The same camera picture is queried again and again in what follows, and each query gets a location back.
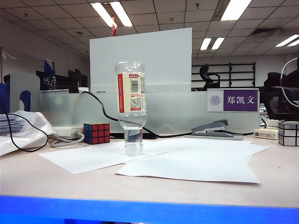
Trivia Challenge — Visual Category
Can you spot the black shelf rack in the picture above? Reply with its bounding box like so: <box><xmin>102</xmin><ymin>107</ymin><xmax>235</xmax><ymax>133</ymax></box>
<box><xmin>192</xmin><ymin>62</ymin><xmax>256</xmax><ymax>89</ymax></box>

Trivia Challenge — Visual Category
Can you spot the black mesh office chair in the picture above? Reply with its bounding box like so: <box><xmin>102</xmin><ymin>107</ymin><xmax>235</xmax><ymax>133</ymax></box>
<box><xmin>259</xmin><ymin>69</ymin><xmax>299</xmax><ymax>121</ymax></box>

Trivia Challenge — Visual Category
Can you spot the clear plastic bottle with label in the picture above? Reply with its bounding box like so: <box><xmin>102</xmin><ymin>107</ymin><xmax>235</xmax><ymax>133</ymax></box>
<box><xmin>114</xmin><ymin>60</ymin><xmax>148</xmax><ymax>156</ymax></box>

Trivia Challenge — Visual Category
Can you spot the blue bar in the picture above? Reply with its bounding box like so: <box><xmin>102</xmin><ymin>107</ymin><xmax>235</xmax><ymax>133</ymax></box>
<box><xmin>0</xmin><ymin>195</ymin><xmax>299</xmax><ymax>224</ymax></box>

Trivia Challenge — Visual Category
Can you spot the silver mirror cube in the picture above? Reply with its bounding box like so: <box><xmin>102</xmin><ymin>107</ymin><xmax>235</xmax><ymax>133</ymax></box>
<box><xmin>278</xmin><ymin>121</ymin><xmax>299</xmax><ymax>147</ymax></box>

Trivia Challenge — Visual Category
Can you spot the stack of printed papers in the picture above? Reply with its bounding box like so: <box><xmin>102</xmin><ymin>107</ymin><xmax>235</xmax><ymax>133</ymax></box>
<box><xmin>0</xmin><ymin>113</ymin><xmax>25</xmax><ymax>136</ymax></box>

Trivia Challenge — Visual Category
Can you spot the grey stapler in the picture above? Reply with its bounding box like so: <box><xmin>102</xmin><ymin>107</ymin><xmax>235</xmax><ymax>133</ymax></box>
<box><xmin>191</xmin><ymin>119</ymin><xmax>235</xmax><ymax>138</ymax></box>

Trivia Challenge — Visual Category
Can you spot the thin black cable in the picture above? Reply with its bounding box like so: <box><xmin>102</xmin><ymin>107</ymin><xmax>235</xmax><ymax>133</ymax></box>
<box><xmin>0</xmin><ymin>102</ymin><xmax>50</xmax><ymax>152</ymax></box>

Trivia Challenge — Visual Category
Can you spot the white cable loop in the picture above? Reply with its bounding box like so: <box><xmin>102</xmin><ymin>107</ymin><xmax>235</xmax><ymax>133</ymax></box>
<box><xmin>280</xmin><ymin>57</ymin><xmax>299</xmax><ymax>108</ymax></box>

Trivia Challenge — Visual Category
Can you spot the coloured Rubik's cube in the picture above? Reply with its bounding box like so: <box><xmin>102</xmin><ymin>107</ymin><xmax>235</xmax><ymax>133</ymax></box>
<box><xmin>83</xmin><ymin>122</ymin><xmax>111</xmax><ymax>145</ymax></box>

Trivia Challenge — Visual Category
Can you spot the blue file holder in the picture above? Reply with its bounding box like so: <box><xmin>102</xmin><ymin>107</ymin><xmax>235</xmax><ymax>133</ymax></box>
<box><xmin>0</xmin><ymin>82</ymin><xmax>32</xmax><ymax>114</ymax></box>

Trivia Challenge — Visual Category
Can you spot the thick black cable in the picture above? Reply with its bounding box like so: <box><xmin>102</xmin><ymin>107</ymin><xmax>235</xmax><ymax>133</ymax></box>
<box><xmin>81</xmin><ymin>91</ymin><xmax>255</xmax><ymax>140</ymax></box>

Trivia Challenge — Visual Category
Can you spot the dark wooden shelf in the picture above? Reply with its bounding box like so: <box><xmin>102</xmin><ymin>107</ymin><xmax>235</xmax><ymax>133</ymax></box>
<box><xmin>36</xmin><ymin>68</ymin><xmax>89</xmax><ymax>93</ymax></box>

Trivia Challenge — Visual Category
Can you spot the white paper sheet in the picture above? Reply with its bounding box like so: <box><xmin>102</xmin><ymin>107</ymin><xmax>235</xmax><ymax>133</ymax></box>
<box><xmin>116</xmin><ymin>148</ymin><xmax>261</xmax><ymax>184</ymax></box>
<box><xmin>149</xmin><ymin>137</ymin><xmax>271</xmax><ymax>161</ymax></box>
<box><xmin>39</xmin><ymin>140</ymin><xmax>187</xmax><ymax>175</ymax></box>

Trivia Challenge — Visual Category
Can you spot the white upright board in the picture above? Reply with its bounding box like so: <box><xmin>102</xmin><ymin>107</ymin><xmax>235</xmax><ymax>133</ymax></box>
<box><xmin>89</xmin><ymin>27</ymin><xmax>193</xmax><ymax>93</ymax></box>

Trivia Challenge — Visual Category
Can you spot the grey metal bookend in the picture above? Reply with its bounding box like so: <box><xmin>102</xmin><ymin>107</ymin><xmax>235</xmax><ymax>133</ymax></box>
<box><xmin>4</xmin><ymin>71</ymin><xmax>41</xmax><ymax>113</ymax></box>

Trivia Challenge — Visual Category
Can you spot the purple and white name plate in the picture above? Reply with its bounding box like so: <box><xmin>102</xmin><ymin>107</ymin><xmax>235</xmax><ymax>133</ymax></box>
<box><xmin>206</xmin><ymin>88</ymin><xmax>260</xmax><ymax>113</ymax></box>

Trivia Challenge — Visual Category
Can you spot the blue crystal trophy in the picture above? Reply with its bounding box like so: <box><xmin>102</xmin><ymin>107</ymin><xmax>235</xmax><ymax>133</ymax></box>
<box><xmin>43</xmin><ymin>58</ymin><xmax>57</xmax><ymax>91</ymax></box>

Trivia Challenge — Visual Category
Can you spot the grey power cord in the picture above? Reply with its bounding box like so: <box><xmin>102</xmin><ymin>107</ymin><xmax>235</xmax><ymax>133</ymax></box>
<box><xmin>50</xmin><ymin>132</ymin><xmax>85</xmax><ymax>148</ymax></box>

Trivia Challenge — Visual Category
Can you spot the white power strip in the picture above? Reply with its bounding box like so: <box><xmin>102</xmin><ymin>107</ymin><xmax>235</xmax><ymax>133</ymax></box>
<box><xmin>53</xmin><ymin>126</ymin><xmax>85</xmax><ymax>137</ymax></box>

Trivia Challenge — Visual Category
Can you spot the ceiling fluorescent light panel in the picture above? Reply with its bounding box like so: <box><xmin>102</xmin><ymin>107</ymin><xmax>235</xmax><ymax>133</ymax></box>
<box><xmin>275</xmin><ymin>34</ymin><xmax>299</xmax><ymax>48</ymax></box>
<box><xmin>90</xmin><ymin>1</ymin><xmax>134</xmax><ymax>28</ymax></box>
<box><xmin>200</xmin><ymin>36</ymin><xmax>226</xmax><ymax>50</ymax></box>
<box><xmin>220</xmin><ymin>0</ymin><xmax>253</xmax><ymax>21</ymax></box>

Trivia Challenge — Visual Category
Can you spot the small white box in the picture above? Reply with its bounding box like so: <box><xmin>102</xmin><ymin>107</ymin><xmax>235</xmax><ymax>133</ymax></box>
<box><xmin>254</xmin><ymin>127</ymin><xmax>279</xmax><ymax>140</ymax></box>

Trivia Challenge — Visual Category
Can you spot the white plastic bag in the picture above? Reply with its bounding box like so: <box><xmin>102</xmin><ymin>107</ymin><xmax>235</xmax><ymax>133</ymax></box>
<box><xmin>0</xmin><ymin>110</ymin><xmax>58</xmax><ymax>156</ymax></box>

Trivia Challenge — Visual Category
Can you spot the red hanging ornament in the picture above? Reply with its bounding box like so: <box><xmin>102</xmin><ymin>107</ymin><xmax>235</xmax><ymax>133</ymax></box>
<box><xmin>110</xmin><ymin>16</ymin><xmax>118</xmax><ymax>37</ymax></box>

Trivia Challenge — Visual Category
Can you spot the frosted glass desk partition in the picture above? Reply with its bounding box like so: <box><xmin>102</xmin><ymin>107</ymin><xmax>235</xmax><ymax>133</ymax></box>
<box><xmin>39</xmin><ymin>90</ymin><xmax>261</xmax><ymax>134</ymax></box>

